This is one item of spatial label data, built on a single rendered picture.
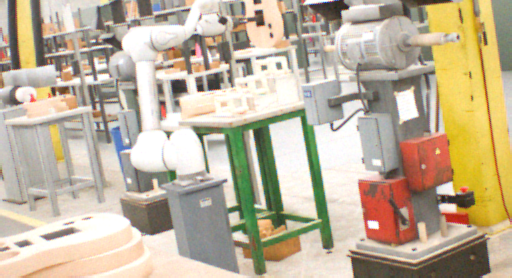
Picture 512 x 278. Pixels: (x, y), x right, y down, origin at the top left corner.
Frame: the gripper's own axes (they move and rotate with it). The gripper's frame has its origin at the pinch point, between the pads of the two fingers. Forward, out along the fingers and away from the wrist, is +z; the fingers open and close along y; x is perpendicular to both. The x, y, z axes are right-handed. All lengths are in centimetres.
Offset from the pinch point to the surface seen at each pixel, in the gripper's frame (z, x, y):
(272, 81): -5.3, -37.7, 11.8
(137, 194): -28, -117, -170
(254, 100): -21, -46, 14
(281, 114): -11, -56, 24
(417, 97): 0, -49, 131
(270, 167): 4, -94, -23
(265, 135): 4, -73, -22
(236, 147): -44, -68, 26
